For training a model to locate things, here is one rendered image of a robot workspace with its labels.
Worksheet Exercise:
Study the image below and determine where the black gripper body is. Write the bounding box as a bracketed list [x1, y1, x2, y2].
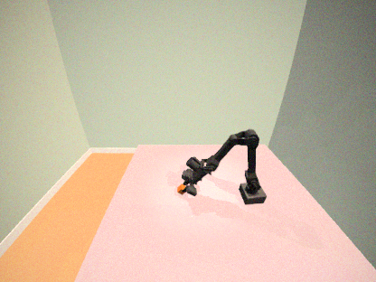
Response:
[185, 168, 202, 196]

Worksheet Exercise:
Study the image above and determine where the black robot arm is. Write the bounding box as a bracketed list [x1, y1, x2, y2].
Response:
[182, 128, 261, 196]

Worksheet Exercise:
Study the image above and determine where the orange block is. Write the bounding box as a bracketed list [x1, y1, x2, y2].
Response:
[177, 184, 186, 195]

